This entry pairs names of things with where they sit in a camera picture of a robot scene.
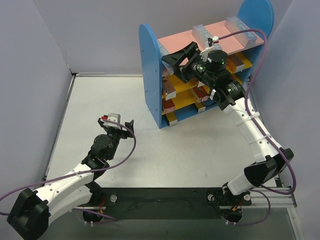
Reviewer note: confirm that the blue shelf with coloured boards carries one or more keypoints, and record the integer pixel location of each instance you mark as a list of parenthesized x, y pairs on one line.
[(258, 15)]

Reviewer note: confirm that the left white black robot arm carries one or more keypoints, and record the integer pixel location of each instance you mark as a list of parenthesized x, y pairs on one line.
[(34, 210)]

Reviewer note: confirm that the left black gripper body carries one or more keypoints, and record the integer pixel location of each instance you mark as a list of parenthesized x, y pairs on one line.
[(121, 133)]

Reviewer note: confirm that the plain silver box diagonal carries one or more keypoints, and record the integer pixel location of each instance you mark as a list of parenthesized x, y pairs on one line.
[(204, 38)]

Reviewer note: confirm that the aluminium frame rail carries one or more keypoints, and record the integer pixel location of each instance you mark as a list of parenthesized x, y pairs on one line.
[(92, 194)]

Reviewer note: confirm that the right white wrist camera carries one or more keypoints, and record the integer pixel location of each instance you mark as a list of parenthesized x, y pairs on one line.
[(212, 44)]

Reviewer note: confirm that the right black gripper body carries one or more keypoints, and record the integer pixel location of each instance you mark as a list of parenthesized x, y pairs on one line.
[(187, 66)]

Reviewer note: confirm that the black toothpaste box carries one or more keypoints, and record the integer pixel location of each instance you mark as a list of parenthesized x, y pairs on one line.
[(171, 119)]

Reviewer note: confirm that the silver RO toothpaste box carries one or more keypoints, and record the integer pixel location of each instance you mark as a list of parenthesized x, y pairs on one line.
[(200, 107)]

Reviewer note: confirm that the red 3D toothpaste box top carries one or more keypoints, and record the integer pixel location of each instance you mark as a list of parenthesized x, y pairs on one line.
[(168, 106)]

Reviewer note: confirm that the red 3d toothpaste box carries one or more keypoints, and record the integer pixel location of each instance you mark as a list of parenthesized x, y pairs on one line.
[(168, 106), (200, 94)]

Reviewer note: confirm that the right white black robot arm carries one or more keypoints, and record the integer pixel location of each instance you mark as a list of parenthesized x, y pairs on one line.
[(270, 158)]

